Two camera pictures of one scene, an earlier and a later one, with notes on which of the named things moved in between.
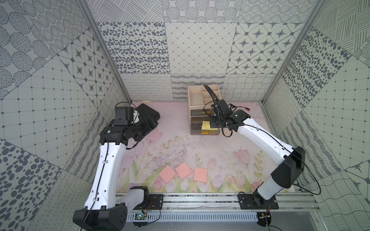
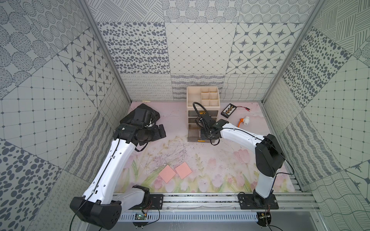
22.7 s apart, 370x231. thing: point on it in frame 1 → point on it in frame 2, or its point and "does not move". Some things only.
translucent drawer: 201,112 does not move
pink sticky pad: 167,173 does not move
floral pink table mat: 170,160 does not move
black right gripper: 212,124 → 203,136
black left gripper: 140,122 → 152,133
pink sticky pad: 183,170 does not move
